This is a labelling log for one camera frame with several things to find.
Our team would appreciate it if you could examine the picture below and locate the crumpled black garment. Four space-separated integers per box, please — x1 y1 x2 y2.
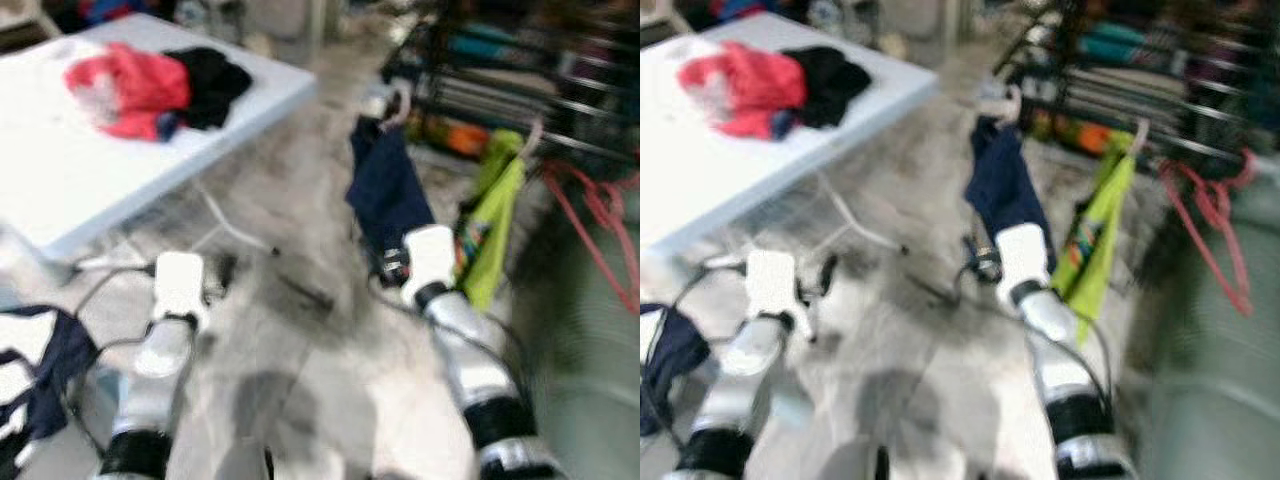
782 46 873 129
165 47 254 131

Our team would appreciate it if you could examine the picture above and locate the dark crumpled garment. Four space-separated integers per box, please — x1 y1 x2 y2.
0 305 101 471
640 305 711 438

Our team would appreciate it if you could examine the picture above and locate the red garment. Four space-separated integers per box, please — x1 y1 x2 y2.
65 42 191 143
677 42 807 141

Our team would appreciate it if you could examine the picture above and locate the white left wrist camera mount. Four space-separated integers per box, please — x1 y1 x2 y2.
150 251 209 331
745 248 813 336

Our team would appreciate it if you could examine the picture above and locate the navy blue fleece garment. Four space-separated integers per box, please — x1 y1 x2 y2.
345 115 438 273
965 115 1058 271

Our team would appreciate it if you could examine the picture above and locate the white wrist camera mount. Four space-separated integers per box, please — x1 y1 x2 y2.
400 224 461 306
995 222 1053 306
150 251 209 331
745 248 813 336

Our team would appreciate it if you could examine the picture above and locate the lime green printed shirt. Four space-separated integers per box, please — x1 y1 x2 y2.
1050 150 1139 346
455 128 528 311

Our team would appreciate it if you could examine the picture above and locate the pink plastic hanger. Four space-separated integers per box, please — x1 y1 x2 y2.
540 160 641 316
1158 150 1256 319

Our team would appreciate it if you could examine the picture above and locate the light blue plastic table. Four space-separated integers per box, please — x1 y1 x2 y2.
0 12 319 263
640 10 941 256

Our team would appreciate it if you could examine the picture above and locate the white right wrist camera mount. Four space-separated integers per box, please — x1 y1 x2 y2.
400 224 461 306
995 222 1053 306

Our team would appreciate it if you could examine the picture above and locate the black metal drying rack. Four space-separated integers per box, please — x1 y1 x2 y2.
990 0 1280 179
380 0 641 166

